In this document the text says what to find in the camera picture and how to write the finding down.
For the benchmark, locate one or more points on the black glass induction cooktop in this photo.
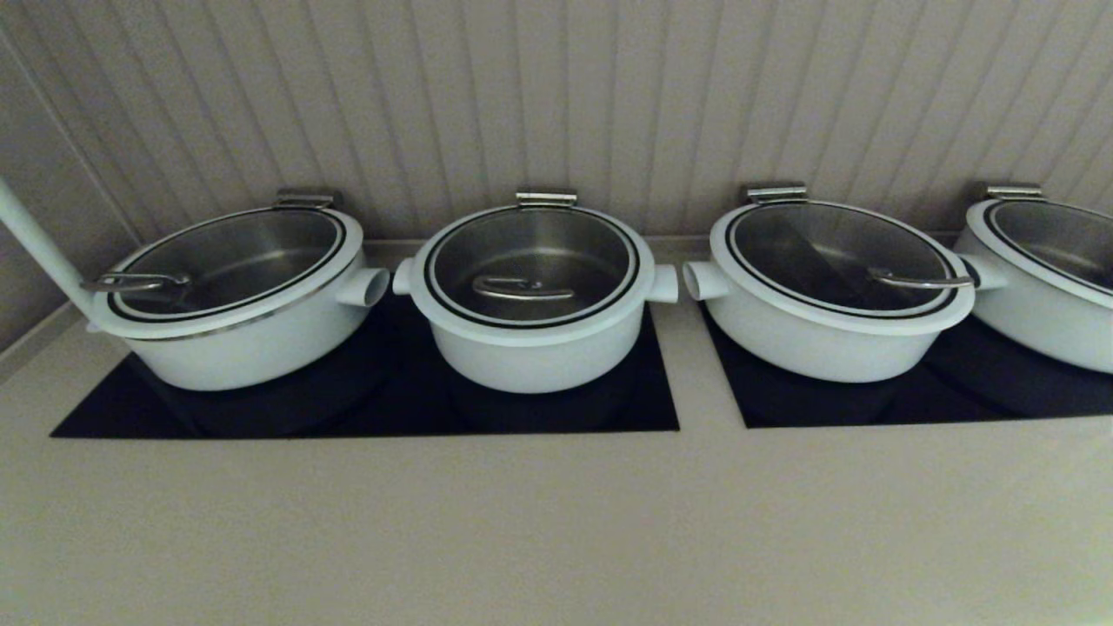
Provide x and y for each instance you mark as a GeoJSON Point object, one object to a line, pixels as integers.
{"type": "Point", "coordinates": [391, 409]}
{"type": "Point", "coordinates": [974, 391]}

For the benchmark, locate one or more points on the white slanted pole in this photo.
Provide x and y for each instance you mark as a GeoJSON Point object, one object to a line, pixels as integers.
{"type": "Point", "coordinates": [39, 243]}

